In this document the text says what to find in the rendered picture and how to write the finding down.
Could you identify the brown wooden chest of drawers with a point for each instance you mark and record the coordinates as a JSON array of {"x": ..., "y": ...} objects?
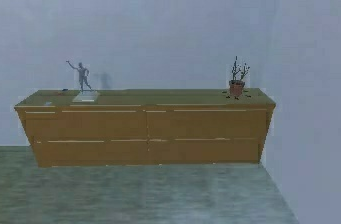
[{"x": 148, "y": 133}]

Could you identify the grey human figure statue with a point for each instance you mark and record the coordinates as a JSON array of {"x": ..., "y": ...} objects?
[{"x": 83, "y": 81}]

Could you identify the bare plant in brown pot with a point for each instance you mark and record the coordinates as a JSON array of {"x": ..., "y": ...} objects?
[{"x": 237, "y": 83}]

